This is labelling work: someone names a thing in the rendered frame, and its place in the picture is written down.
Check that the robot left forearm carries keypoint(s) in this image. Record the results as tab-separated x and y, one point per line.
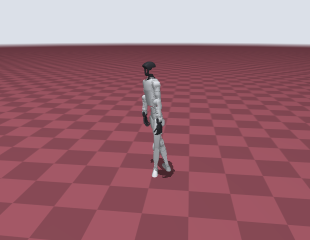
159	110

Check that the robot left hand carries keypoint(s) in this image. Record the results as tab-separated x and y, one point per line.
158	127

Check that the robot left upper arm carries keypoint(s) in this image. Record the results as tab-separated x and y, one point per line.
156	87

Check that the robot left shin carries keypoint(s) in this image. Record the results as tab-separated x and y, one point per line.
156	155

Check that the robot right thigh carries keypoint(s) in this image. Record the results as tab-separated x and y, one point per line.
151	124

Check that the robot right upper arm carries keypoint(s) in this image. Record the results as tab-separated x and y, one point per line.
143	97

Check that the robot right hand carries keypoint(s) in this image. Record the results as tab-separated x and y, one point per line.
145	120

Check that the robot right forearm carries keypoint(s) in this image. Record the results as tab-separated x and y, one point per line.
144	107

